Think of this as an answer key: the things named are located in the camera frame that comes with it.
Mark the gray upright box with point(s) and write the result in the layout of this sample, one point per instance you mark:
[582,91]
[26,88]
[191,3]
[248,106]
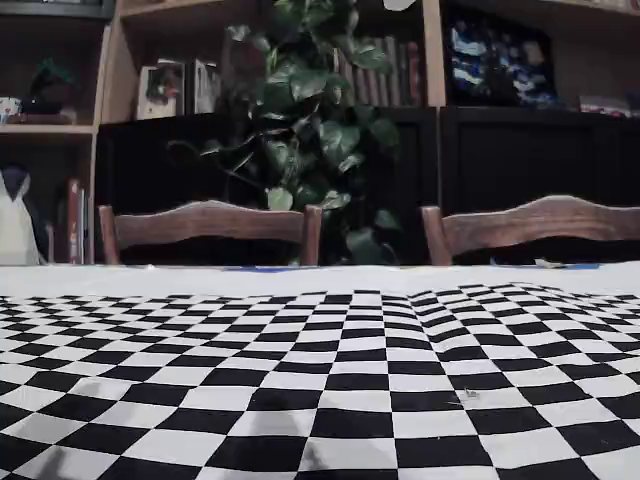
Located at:
[205,85]

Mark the white picture box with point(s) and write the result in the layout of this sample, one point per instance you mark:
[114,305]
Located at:
[160,90]

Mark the small flat box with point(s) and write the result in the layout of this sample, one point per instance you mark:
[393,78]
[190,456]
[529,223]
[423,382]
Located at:
[605,105]

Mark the blue tape strip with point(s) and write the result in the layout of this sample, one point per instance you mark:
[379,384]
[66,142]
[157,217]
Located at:
[582,266]
[275,268]

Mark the brown wooden chair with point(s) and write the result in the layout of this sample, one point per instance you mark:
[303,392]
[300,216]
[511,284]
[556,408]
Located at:
[550,220]
[210,220]

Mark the black white checkered mat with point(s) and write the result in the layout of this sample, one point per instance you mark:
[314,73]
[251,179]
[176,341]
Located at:
[350,350]

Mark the green pothos plant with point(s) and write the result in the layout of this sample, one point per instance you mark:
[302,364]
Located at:
[300,85]

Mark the brown book row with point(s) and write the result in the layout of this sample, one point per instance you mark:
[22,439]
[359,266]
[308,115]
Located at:
[385,75]

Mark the wooden shelf with black cabinets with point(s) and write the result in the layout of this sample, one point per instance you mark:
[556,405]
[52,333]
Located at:
[432,50]

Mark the red books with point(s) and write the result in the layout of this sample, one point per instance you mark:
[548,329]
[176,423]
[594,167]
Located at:
[75,220]

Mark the white hanging pot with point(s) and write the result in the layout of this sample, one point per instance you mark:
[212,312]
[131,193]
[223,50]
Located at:
[398,4]

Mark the blue starry night picture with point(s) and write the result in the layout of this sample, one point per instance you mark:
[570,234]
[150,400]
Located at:
[500,65]

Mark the light wooden bookshelf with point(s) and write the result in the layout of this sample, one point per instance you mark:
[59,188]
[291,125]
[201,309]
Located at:
[50,129]

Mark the white and navy penguin figure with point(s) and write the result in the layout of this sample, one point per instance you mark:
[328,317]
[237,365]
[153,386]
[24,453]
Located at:
[15,225]

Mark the dark bonsai figure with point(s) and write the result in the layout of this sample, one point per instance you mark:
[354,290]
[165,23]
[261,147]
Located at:
[50,85]

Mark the white patterned bowl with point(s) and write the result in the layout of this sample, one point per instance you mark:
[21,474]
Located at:
[10,107]

